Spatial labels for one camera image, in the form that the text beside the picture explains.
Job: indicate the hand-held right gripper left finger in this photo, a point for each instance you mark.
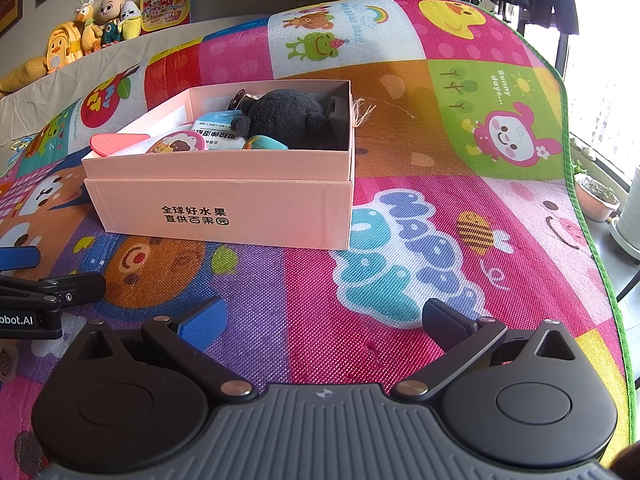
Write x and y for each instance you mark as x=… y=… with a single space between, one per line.
x=205 y=317

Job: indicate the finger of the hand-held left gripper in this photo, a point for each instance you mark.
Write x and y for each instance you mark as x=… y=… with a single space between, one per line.
x=20 y=257
x=75 y=287

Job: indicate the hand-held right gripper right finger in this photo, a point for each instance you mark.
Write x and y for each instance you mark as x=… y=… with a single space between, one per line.
x=445 y=321

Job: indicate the pink cardboard box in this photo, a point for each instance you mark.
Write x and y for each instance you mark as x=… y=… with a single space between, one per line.
x=225 y=210

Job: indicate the round cartoon print tin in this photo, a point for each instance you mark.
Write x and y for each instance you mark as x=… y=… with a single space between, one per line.
x=175 y=142

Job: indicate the teal round toy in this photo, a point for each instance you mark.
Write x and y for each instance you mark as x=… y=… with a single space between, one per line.
x=267 y=143

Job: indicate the blue cotton pad packet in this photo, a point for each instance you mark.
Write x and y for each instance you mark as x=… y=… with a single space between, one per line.
x=215 y=127

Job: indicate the black plush toy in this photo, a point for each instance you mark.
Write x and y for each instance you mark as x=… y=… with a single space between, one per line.
x=285 y=117

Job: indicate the colourful cartoon play mat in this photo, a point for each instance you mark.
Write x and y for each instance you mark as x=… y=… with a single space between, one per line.
x=425 y=240

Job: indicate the red flat heart-shaped piece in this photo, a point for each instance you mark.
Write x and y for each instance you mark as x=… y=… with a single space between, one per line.
x=117 y=144

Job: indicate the long yellow plush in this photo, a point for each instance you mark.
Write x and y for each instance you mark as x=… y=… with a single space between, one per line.
x=22 y=77

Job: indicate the black chair leg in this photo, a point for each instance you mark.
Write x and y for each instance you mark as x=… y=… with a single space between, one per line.
x=629 y=291

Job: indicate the pink flower pot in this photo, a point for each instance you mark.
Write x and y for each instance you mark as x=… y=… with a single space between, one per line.
x=597 y=200

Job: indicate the white flower pot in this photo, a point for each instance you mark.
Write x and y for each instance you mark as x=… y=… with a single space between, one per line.
x=629 y=220

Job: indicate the yellow duck backpack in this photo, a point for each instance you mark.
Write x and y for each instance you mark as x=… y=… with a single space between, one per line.
x=62 y=50

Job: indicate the beige raffia tuft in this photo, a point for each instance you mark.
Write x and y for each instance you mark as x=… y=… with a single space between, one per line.
x=364 y=110

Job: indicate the yellow deer plush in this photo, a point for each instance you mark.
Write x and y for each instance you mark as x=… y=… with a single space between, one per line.
x=89 y=30

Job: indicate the dark grey object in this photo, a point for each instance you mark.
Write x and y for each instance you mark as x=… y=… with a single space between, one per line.
x=339 y=107

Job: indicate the big-headed doll green outfit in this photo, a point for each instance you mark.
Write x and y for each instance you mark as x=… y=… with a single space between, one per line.
x=111 y=20

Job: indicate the white yellow banana plush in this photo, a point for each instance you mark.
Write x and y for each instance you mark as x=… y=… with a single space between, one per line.
x=131 y=20

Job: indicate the red picture box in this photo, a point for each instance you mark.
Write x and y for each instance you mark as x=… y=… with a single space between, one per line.
x=167 y=6

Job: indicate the black window frame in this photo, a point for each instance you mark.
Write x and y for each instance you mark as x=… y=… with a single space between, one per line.
x=560 y=55

